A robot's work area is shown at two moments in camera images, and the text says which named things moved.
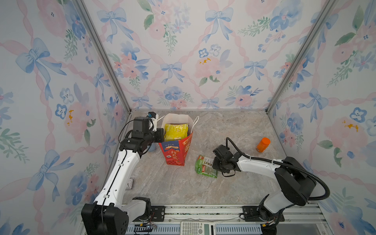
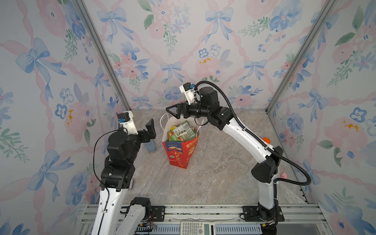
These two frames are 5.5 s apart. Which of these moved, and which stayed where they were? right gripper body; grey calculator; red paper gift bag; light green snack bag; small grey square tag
Moved: light green snack bag; right gripper body; red paper gift bag
Stayed: small grey square tag; grey calculator
